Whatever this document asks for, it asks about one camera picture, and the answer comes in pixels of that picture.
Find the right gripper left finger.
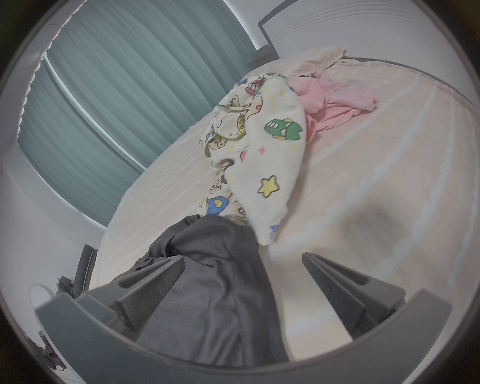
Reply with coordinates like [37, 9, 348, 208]
[77, 256, 187, 334]

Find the bed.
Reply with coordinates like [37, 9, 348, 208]
[88, 0, 479, 370]

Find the blue-green curtain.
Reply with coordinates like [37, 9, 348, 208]
[17, 60, 147, 227]
[45, 0, 259, 171]

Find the white printed pyjama top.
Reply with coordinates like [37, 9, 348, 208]
[199, 71, 307, 246]

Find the pink garment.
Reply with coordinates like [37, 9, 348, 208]
[289, 71, 379, 145]

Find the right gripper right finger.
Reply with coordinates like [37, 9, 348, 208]
[302, 252, 406, 335]

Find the black T-shirt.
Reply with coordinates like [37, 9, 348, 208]
[112, 214, 291, 368]

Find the black chest of drawers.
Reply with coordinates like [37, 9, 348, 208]
[73, 244, 99, 297]

